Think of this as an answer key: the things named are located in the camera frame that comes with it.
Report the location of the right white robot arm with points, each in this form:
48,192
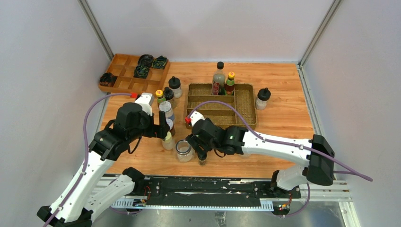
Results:
313,158

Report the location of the yellow cap green bottle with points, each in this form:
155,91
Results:
160,96

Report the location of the yellow cap chili sauce bottle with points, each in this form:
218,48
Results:
229,85

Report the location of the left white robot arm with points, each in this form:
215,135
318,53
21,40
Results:
77,206

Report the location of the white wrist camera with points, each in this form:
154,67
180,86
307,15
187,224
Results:
145,100
195,117

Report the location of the pale green cap shaker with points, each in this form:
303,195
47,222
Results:
168,142

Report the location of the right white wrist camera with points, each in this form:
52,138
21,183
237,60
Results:
195,117

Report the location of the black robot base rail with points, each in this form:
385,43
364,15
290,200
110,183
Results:
208,193

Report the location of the small black cap spice jar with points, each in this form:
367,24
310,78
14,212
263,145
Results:
202,161

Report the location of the wooden compartment organizer box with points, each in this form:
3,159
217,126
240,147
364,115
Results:
134,73

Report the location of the open glass jar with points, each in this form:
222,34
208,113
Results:
184,151

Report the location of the black cap shaker bottle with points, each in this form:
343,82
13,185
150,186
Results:
175,84

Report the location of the woven divided basket tray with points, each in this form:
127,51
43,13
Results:
242,100

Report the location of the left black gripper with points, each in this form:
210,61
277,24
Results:
159,130

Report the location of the small black cap bottle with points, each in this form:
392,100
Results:
169,95

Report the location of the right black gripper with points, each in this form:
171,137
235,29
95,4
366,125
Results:
194,141

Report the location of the right black cap shaker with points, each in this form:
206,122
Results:
263,96

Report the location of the tall black cap oil bottle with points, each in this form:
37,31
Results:
218,80

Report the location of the silver lid salt jar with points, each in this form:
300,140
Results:
167,108

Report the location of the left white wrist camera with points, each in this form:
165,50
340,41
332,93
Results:
145,100

